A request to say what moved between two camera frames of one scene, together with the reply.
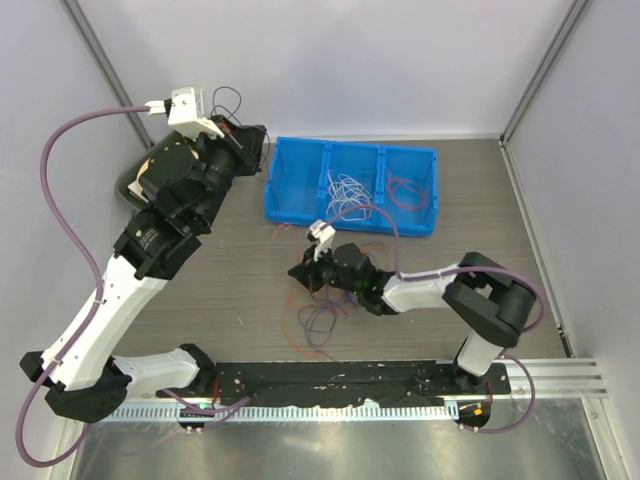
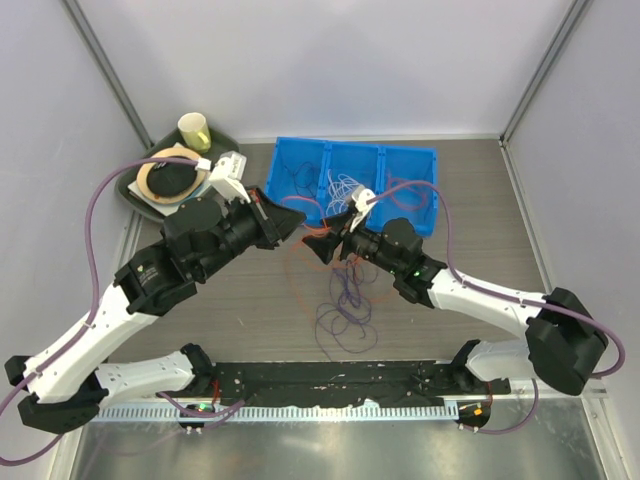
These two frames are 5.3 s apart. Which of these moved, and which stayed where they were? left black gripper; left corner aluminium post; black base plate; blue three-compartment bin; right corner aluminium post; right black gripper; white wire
Moved: left black gripper; right black gripper
Stayed: blue three-compartment bin; black base plate; right corner aluminium post; white wire; left corner aluminium post
